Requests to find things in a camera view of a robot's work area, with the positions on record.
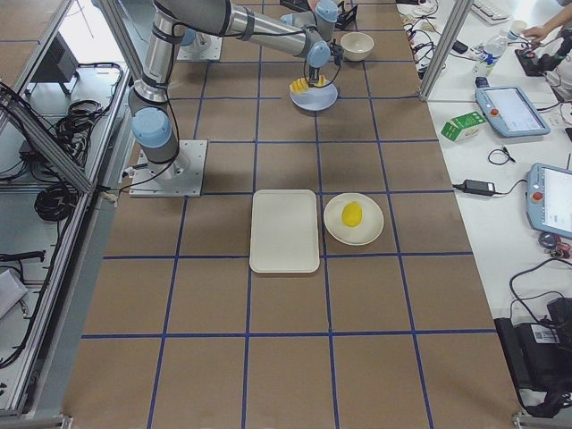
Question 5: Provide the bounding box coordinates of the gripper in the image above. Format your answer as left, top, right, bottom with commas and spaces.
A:
307, 66, 323, 86

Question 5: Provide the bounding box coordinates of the blue plate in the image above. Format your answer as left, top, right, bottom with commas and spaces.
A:
290, 85, 338, 112

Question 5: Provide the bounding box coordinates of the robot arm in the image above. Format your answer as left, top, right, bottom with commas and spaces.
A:
127, 1, 341, 197

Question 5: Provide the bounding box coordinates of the black plate rack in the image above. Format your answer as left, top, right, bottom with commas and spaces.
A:
279, 0, 358, 30

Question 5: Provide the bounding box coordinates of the cream plate with lemon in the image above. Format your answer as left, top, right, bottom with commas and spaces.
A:
324, 193, 384, 246

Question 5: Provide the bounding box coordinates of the person hand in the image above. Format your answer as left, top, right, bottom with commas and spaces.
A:
522, 26, 551, 43

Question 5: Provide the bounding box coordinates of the cream bowl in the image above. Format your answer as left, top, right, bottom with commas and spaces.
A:
341, 32, 374, 62

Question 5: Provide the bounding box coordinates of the yellow lemon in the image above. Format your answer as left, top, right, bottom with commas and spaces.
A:
341, 201, 363, 227

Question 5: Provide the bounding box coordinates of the green white box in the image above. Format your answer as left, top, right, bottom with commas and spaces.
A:
441, 111, 486, 142

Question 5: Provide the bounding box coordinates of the cream tray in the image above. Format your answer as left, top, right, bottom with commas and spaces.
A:
249, 189, 320, 273

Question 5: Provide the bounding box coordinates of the water bottle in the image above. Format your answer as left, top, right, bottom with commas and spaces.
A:
473, 30, 509, 78

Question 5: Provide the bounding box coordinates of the teach pendant far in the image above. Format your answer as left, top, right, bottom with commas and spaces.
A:
475, 87, 551, 138

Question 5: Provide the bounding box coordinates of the teach pendant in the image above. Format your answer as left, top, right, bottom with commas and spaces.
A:
475, 87, 551, 138
526, 163, 571, 239

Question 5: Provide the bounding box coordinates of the black power adapter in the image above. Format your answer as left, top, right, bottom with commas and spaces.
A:
463, 179, 496, 197

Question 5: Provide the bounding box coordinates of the teach pendant near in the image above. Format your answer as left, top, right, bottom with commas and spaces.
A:
526, 163, 571, 239

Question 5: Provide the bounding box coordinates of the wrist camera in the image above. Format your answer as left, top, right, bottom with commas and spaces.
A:
329, 38, 344, 67

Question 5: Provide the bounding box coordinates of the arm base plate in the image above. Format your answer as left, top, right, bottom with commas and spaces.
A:
177, 29, 223, 63
129, 140, 207, 198

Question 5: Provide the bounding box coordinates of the aluminium frame post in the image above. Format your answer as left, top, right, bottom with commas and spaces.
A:
419, 0, 473, 101

